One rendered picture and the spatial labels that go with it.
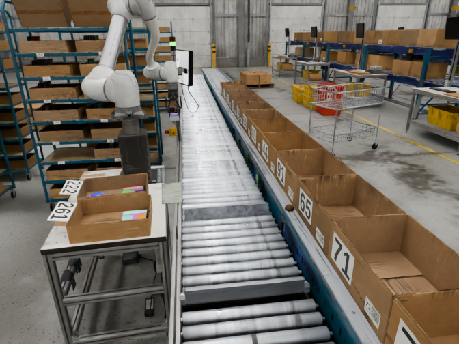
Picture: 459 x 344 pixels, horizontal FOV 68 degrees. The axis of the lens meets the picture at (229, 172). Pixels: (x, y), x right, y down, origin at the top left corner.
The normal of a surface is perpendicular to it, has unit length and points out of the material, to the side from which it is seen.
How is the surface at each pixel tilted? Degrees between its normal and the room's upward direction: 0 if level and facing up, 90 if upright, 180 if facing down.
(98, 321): 0
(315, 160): 90
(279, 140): 90
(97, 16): 123
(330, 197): 89
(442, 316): 89
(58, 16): 118
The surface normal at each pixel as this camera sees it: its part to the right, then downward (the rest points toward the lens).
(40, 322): -0.01, -0.93
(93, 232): 0.16, 0.38
